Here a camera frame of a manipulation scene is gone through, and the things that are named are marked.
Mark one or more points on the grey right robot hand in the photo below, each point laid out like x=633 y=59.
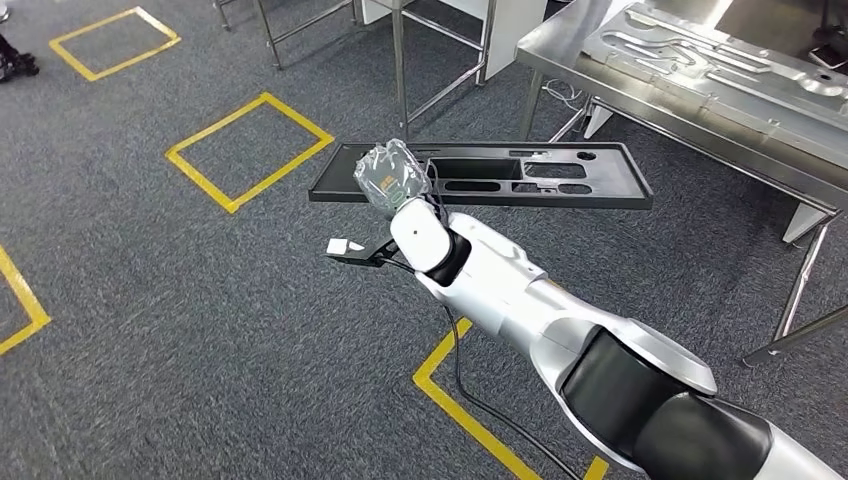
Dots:
x=391 y=179

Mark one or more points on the black plastic plate frame part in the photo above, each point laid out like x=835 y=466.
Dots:
x=596 y=195

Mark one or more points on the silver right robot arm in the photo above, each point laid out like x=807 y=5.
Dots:
x=530 y=298

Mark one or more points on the stainless steel workbench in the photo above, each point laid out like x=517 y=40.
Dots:
x=563 y=40

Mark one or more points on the stamped silver metal panel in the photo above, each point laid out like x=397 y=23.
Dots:
x=662 y=40

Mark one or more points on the black phone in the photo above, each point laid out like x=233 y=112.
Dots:
x=831 y=56

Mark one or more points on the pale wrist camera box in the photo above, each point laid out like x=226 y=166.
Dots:
x=338 y=247

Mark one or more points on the steel frame stand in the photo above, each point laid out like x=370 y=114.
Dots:
x=399 y=66

